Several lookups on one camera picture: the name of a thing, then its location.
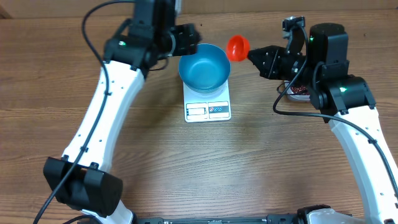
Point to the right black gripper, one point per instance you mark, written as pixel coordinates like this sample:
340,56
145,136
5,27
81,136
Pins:
272,71

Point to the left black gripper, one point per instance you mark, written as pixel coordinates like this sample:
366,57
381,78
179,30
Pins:
185,45

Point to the orange measuring scoop blue handle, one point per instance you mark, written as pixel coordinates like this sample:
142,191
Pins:
237,48

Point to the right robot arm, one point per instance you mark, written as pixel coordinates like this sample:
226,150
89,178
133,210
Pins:
317,59

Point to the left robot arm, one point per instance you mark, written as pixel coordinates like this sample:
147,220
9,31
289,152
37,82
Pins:
81,178

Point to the blue bowl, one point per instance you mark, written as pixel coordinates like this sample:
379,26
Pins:
206,70

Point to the white digital kitchen scale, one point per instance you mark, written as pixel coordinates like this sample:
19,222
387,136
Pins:
207,107

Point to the red adzuki beans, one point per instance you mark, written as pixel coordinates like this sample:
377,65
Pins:
299,90

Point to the clear plastic container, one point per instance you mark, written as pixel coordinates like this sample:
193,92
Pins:
302,98

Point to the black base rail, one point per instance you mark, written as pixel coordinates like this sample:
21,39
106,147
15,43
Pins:
321,216

